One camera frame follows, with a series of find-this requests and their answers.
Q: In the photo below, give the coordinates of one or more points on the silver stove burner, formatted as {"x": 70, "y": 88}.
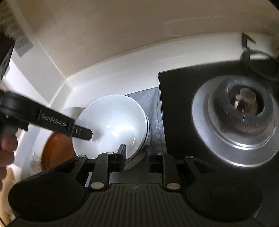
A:
{"x": 209, "y": 131}

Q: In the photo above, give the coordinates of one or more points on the black glass gas stove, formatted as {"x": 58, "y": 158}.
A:
{"x": 174, "y": 98}

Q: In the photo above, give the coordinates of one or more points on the brown round plate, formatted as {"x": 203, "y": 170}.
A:
{"x": 56, "y": 150}

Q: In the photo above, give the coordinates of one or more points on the plain white bowl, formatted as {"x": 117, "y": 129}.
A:
{"x": 113, "y": 122}

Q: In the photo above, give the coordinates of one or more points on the grey dish mat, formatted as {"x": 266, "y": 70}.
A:
{"x": 154, "y": 122}

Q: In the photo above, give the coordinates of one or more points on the white vent grille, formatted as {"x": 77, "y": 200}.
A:
{"x": 21, "y": 42}

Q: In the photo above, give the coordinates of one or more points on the person's left hand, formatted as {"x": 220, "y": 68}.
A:
{"x": 7, "y": 148}

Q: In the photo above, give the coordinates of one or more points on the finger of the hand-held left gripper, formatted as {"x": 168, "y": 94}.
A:
{"x": 82, "y": 132}

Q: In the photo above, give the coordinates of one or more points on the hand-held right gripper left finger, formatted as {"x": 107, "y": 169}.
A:
{"x": 122, "y": 152}

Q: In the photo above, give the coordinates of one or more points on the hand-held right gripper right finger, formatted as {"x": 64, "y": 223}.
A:
{"x": 152, "y": 159}

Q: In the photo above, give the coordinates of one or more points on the black iron pot support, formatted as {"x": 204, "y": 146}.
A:
{"x": 246, "y": 56}

